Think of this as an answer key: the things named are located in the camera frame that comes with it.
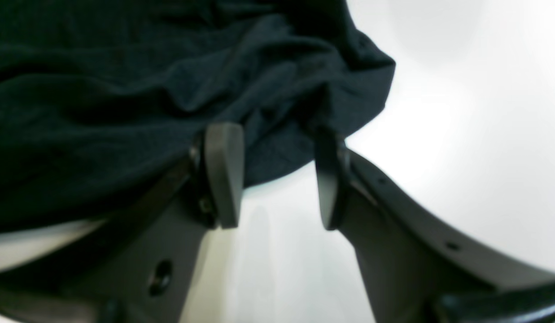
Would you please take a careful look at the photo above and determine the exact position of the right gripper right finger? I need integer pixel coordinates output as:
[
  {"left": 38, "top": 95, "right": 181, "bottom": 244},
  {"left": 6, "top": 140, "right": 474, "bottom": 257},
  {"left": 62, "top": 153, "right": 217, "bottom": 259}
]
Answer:
[{"left": 314, "top": 127, "right": 555, "bottom": 323}]

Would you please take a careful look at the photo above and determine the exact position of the black t-shirt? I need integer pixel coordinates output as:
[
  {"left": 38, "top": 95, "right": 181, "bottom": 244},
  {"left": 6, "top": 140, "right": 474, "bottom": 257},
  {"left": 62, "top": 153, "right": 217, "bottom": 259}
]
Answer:
[{"left": 0, "top": 0, "right": 396, "bottom": 232}]

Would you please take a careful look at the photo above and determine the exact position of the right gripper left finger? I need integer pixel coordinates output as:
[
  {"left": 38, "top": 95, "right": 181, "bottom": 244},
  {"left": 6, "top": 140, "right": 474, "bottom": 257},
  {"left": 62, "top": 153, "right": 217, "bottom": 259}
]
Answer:
[{"left": 0, "top": 122, "right": 245, "bottom": 323}]

